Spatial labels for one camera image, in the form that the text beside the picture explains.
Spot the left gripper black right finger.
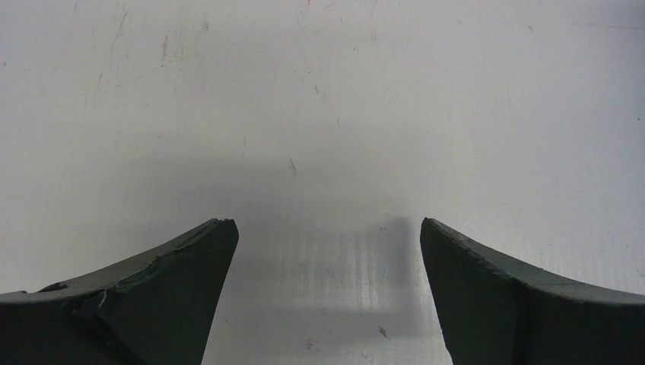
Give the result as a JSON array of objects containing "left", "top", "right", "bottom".
[{"left": 420, "top": 218, "right": 644, "bottom": 364}]

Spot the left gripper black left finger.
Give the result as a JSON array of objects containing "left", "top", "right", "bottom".
[{"left": 1, "top": 219, "right": 239, "bottom": 364}]

